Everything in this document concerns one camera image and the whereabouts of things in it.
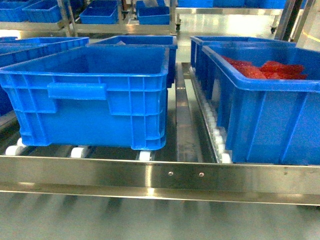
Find stainless steel roller shelf rack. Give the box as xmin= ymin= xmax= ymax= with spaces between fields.
xmin=0 ymin=64 xmax=320 ymax=206

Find blue bin behind red parts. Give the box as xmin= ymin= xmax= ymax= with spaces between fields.
xmin=190 ymin=36 xmax=296 ymax=98

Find empty blue plastic bin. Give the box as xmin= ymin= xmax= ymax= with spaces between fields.
xmin=0 ymin=45 xmax=169 ymax=151

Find background steel cart rack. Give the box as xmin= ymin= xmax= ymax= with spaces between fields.
xmin=0 ymin=0 xmax=177 ymax=37

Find blue bin with plastic bags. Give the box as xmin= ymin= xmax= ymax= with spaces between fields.
xmin=91 ymin=35 xmax=178 ymax=88

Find blue bin with red parts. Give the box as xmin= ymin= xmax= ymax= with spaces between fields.
xmin=202 ymin=42 xmax=320 ymax=165

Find red bubble wrap parts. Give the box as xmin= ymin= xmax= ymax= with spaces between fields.
xmin=222 ymin=56 xmax=308 ymax=80

